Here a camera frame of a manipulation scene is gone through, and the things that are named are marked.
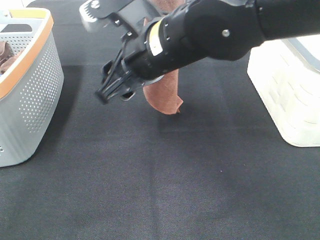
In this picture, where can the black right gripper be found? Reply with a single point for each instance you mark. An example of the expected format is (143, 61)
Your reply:
(148, 51)

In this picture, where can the brown towel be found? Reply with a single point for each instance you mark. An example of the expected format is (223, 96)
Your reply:
(7, 57)
(163, 95)

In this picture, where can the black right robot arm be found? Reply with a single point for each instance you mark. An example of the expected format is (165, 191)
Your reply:
(228, 29)

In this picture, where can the brown towel in basket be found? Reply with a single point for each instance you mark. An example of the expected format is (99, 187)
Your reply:
(7, 57)

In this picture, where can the grey perforated laundry basket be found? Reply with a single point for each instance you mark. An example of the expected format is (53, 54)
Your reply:
(30, 89)

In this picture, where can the white plastic storage box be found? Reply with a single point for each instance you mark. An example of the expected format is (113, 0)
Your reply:
(286, 75)

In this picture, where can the black table cloth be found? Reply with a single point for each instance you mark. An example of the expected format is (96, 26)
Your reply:
(218, 170)

